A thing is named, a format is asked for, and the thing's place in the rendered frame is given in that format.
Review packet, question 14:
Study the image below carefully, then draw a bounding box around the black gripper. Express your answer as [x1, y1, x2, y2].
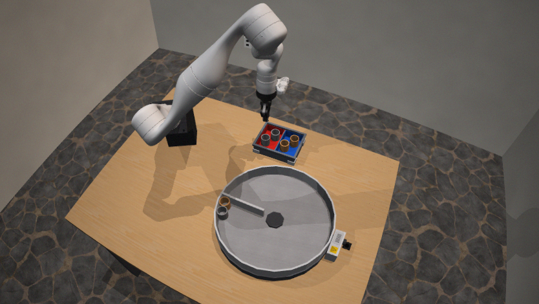
[256, 89, 277, 122]

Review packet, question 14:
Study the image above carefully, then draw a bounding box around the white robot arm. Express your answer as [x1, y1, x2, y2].
[131, 3, 289, 146]

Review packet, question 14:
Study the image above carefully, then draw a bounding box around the grey round turntable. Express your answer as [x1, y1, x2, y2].
[214, 165, 352, 281]

